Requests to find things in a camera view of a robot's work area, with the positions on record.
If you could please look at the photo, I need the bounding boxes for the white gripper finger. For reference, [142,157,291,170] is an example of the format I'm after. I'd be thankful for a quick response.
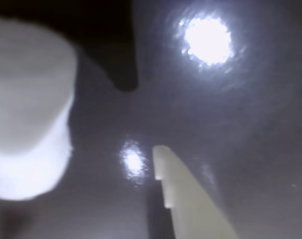
[152,145,239,239]

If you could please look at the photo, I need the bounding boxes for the white gauze roll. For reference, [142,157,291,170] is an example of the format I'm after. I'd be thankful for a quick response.
[0,18,78,202]

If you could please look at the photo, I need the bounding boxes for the black glossy mat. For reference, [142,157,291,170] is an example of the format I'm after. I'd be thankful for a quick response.
[0,0,302,239]

